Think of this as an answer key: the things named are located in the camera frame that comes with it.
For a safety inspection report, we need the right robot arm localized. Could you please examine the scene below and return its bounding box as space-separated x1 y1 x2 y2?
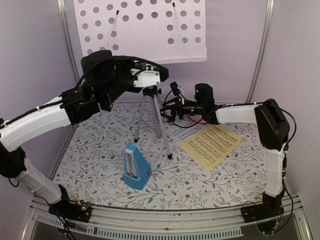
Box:
160 82 290 218

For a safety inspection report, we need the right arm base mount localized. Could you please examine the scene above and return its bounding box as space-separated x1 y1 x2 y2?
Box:
240 201 285 223

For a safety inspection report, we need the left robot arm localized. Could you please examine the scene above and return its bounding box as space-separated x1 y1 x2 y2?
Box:
0 50 169 217

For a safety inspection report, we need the lilac music stand with tripod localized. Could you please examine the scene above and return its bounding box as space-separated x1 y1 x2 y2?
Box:
73 0 209 160

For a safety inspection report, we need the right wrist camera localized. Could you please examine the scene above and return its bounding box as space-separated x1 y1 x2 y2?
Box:
170 81 183 99

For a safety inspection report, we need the front aluminium rail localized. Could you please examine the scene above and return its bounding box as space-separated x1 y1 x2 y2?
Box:
24 192 311 238

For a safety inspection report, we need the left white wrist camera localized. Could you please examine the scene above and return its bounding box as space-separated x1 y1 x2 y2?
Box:
130 67 161 88

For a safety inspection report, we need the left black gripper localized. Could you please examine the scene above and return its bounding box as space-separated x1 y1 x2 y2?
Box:
99 56 147 106

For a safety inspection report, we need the yellow sheet music page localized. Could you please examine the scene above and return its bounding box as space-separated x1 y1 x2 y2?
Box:
179 125 243 172

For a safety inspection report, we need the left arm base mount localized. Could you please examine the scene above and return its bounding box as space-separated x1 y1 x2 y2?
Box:
48 184 92 223

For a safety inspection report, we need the blue metronome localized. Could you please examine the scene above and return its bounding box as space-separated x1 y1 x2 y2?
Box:
122 144 152 191

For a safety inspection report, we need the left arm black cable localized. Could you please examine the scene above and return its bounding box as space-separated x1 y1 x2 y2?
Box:
109 54 170 76

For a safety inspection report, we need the floral table mat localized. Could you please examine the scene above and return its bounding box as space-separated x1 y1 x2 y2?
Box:
53 103 267 210

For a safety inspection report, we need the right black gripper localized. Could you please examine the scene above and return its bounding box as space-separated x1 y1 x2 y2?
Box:
156 97 204 122

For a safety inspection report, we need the white sheet music page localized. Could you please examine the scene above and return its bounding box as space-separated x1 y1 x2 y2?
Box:
169 115 207 145

